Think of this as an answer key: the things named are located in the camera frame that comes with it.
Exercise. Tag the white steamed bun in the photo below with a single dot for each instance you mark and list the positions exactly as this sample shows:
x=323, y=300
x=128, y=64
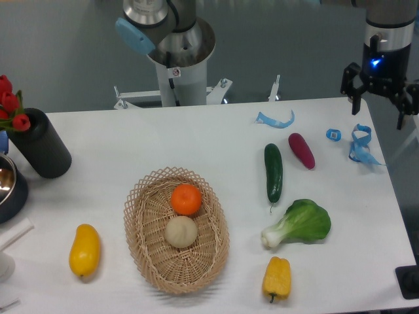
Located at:
x=181, y=232

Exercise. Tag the blue tape strip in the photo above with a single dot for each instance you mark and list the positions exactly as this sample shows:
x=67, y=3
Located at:
x=263, y=119

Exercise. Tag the tangled blue tape ribbon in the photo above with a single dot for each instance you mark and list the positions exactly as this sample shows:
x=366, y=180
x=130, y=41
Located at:
x=359, y=148

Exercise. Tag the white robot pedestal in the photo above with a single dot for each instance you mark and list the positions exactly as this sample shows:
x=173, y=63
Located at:
x=182, y=86

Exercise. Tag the white metal base frame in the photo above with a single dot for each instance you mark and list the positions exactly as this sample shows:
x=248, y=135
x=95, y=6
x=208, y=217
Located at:
x=214, y=95

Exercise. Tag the black device at edge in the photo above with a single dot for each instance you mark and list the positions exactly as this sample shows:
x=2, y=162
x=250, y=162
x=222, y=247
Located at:
x=407, y=277

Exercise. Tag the yellow mango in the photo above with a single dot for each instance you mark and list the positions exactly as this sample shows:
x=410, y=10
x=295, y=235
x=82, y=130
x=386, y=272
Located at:
x=84, y=256

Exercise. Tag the green bok choy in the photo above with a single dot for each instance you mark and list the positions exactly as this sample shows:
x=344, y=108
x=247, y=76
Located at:
x=304, y=220

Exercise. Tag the small blue tape roll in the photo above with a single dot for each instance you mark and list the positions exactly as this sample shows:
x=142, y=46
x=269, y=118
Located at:
x=333, y=135

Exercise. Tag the orange fruit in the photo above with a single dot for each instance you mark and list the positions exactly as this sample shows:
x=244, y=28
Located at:
x=186, y=199

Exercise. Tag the purple sweet potato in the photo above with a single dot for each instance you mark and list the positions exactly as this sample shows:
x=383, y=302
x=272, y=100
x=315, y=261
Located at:
x=301, y=150

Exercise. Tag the green cucumber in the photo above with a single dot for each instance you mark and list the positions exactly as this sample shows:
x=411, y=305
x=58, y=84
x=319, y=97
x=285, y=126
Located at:
x=274, y=173

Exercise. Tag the black cylindrical vase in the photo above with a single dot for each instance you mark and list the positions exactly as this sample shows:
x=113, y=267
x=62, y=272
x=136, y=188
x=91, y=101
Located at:
x=41, y=146

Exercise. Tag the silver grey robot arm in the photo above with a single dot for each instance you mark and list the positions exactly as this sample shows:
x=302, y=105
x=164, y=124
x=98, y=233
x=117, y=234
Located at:
x=179, y=44

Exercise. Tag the yellow bell pepper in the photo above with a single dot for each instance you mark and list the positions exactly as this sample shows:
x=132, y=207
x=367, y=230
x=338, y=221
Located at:
x=277, y=279

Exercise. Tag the dark metal bowl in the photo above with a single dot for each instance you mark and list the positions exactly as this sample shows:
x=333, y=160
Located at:
x=14, y=189

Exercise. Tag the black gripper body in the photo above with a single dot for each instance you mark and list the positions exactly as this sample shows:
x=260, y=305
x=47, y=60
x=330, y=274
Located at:
x=386, y=52

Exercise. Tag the red tulip bouquet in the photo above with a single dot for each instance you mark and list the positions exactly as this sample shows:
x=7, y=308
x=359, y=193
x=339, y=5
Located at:
x=13, y=116

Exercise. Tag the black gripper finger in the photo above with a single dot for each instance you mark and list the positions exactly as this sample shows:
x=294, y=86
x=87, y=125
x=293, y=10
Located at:
x=353, y=86
x=407, y=103

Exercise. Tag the woven wicker basket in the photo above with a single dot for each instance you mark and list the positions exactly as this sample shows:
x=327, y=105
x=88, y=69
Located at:
x=176, y=253

